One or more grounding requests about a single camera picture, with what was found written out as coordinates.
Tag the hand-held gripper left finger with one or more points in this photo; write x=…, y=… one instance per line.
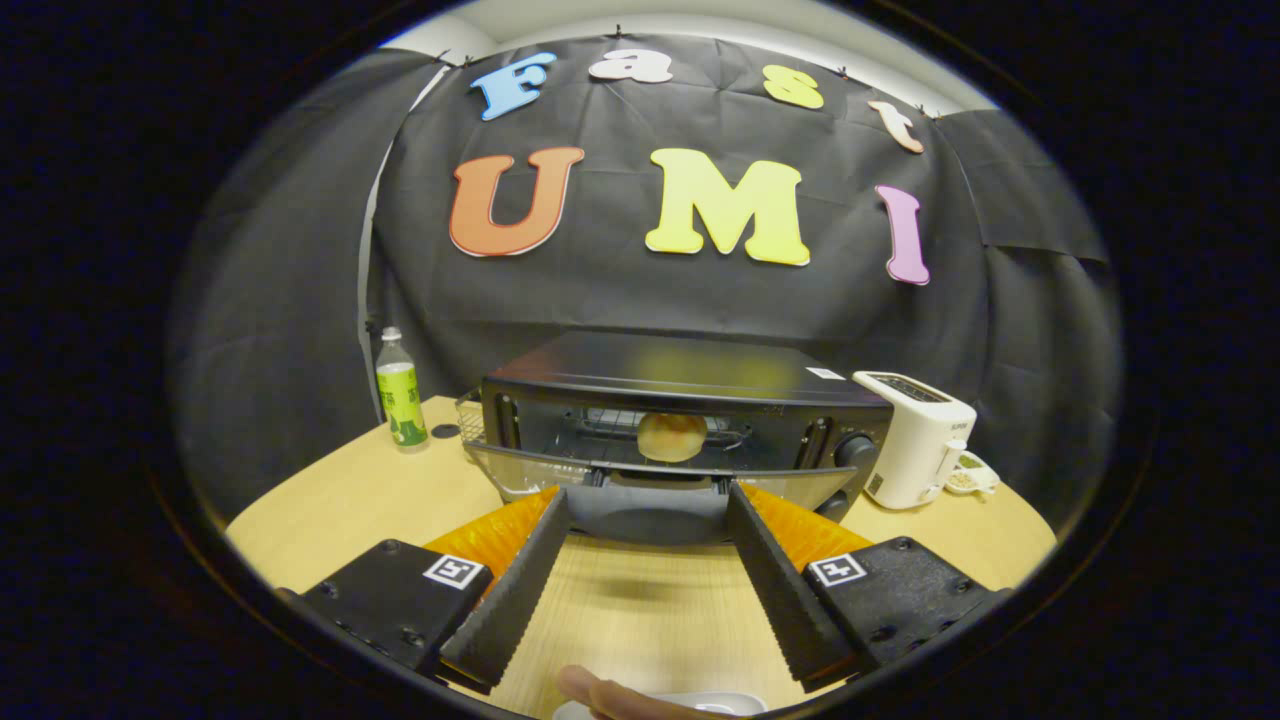
x=520, y=585

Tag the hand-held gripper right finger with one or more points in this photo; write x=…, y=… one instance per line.
x=780, y=590

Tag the round golden bread bun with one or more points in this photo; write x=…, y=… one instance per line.
x=672, y=438

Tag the black toaster oven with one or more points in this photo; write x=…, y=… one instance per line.
x=680, y=365

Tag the white toaster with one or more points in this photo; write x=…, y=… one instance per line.
x=915, y=440

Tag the white rectangular plate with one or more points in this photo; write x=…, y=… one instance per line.
x=740, y=702

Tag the small black cap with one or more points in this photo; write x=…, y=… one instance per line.
x=446, y=431

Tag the green label drink bottle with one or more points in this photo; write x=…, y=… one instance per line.
x=401, y=405

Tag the white divided snack dish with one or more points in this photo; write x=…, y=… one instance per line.
x=972, y=478

